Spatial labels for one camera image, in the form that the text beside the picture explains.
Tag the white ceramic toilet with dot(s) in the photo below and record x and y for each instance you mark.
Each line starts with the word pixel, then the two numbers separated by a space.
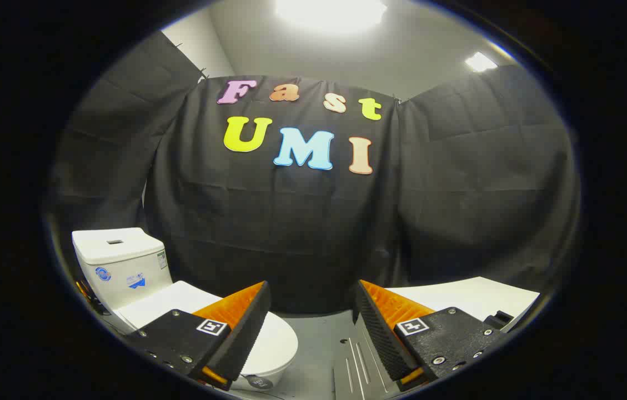
pixel 119 261

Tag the small square ceiling light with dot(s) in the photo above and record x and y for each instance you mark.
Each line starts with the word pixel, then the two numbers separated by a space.
pixel 480 61

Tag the white panelled door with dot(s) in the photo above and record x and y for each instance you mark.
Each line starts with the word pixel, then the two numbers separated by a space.
pixel 469 297

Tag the black backdrop cloth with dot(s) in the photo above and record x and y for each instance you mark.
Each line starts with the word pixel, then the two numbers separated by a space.
pixel 291 222

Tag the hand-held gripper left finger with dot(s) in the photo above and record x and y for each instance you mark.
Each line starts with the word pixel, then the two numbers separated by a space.
pixel 246 333

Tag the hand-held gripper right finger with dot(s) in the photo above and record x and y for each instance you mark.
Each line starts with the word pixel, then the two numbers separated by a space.
pixel 382 339

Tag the large round ceiling light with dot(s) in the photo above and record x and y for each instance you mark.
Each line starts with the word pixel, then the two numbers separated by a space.
pixel 330 12

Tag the white toilet lid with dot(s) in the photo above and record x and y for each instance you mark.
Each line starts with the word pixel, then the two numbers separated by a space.
pixel 277 339

